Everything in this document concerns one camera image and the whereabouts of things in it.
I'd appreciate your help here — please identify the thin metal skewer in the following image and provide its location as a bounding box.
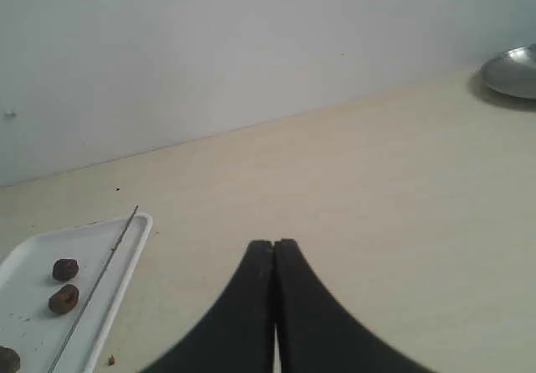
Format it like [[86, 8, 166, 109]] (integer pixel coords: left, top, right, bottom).
[[47, 205, 139, 373]]

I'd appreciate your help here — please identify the silver metal bowl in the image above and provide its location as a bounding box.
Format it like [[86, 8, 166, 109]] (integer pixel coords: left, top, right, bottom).
[[480, 44, 535, 100]]

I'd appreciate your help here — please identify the dark red hawthorn berry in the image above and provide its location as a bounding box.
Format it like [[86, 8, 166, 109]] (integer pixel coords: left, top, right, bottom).
[[48, 284, 80, 315], [52, 258, 80, 282], [0, 346, 21, 373]]

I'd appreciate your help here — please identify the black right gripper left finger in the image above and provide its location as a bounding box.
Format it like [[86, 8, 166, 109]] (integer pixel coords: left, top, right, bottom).
[[144, 240, 275, 373]]

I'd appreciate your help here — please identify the white rectangular plastic tray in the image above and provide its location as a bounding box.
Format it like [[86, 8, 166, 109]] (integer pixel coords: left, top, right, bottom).
[[1, 213, 152, 372]]

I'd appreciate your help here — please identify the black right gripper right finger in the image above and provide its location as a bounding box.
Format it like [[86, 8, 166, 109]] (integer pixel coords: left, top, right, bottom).
[[274, 239, 428, 372]]

